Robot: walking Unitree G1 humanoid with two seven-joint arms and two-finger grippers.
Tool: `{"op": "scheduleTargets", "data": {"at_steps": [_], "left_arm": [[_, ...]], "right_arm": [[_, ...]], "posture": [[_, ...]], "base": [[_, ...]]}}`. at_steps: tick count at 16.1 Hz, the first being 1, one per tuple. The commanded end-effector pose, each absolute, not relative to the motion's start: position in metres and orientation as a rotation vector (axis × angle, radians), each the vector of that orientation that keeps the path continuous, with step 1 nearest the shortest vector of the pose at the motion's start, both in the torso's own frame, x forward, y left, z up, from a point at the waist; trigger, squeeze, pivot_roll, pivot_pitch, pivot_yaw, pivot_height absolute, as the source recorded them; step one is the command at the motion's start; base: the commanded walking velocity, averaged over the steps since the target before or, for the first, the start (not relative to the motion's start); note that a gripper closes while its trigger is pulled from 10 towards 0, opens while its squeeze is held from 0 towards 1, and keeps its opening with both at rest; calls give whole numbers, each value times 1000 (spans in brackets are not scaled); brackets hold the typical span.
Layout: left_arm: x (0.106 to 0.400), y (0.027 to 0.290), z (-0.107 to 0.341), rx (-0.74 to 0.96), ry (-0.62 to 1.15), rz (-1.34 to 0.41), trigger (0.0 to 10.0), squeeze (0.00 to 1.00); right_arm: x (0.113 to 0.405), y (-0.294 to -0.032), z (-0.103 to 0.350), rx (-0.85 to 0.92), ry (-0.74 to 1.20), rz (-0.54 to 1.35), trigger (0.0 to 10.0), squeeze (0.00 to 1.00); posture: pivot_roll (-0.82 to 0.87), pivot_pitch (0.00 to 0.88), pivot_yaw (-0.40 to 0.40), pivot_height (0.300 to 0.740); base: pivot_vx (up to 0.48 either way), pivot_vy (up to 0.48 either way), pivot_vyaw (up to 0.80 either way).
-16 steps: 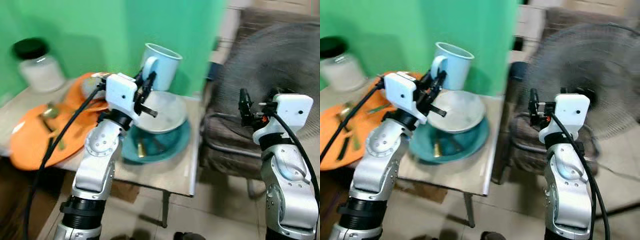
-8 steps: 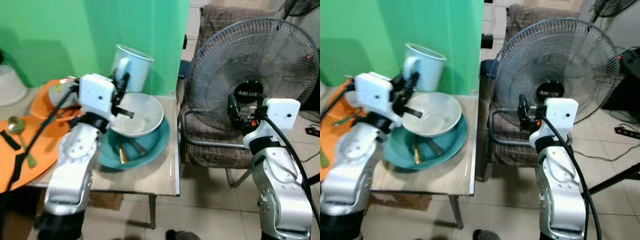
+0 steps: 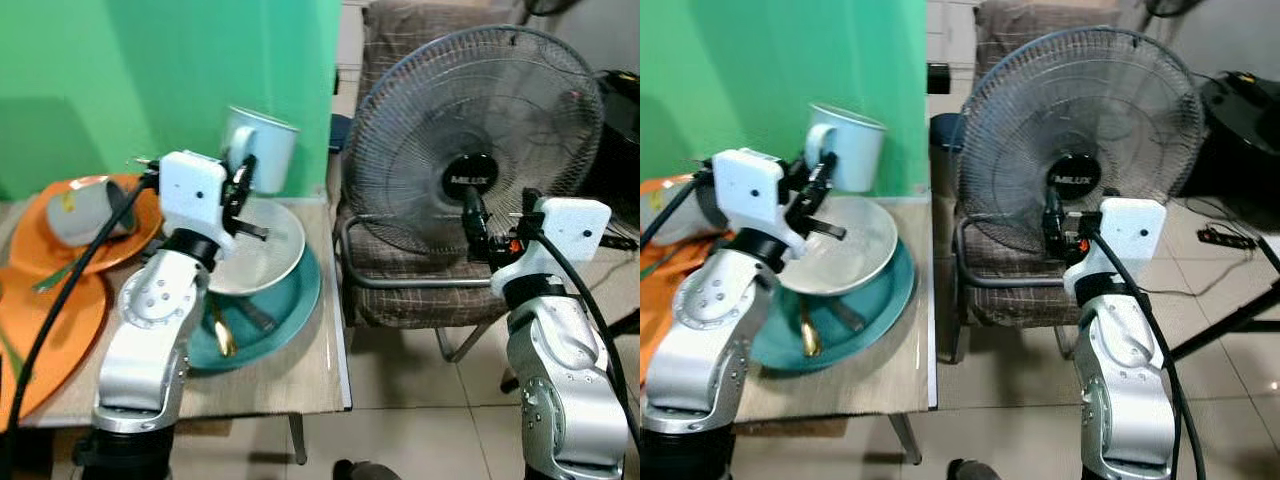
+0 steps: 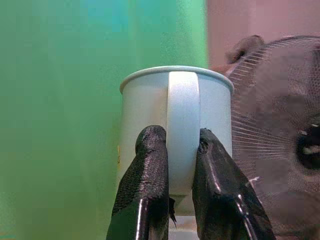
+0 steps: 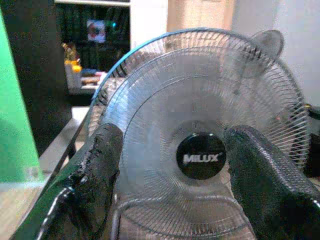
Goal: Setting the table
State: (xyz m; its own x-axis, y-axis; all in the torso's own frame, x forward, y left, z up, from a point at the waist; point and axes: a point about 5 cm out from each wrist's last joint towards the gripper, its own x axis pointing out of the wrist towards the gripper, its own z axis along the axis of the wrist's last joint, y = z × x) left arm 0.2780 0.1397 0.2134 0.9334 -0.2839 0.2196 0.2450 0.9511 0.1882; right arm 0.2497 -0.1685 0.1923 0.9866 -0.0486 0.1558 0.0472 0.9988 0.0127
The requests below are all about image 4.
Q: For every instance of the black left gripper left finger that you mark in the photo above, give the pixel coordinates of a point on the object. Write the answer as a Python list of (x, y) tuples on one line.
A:
[(143, 182)]

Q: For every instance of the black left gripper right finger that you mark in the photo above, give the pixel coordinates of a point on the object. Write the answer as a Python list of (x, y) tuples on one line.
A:
[(222, 187)]

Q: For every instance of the white mug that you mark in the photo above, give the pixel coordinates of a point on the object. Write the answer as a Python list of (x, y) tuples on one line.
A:
[(180, 125)]

